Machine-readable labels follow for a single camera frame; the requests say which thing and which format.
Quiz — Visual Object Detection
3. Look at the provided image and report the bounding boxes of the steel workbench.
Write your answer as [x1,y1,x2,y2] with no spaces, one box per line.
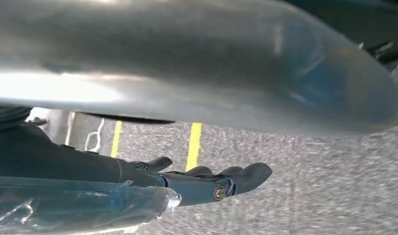
[45,109,77,147]

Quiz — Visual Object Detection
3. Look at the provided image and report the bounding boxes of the white floor cable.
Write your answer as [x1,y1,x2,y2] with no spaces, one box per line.
[84,117,106,153]

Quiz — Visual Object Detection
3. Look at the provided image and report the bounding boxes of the clear plastic wrist cover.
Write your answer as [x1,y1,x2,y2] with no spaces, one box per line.
[0,176,182,235]

